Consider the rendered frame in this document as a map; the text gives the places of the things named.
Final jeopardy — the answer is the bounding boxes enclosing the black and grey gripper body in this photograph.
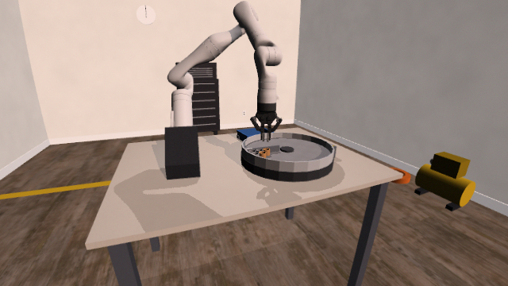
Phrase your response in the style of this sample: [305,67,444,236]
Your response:
[256,102,277,124]

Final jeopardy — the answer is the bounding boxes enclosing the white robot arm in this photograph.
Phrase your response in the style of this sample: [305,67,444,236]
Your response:
[167,1,283,127]

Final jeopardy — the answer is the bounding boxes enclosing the blue crate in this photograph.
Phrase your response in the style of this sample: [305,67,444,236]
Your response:
[237,128,267,141]

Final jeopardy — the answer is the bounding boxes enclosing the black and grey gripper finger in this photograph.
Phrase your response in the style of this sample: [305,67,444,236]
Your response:
[250,116,264,141]
[267,116,283,141]

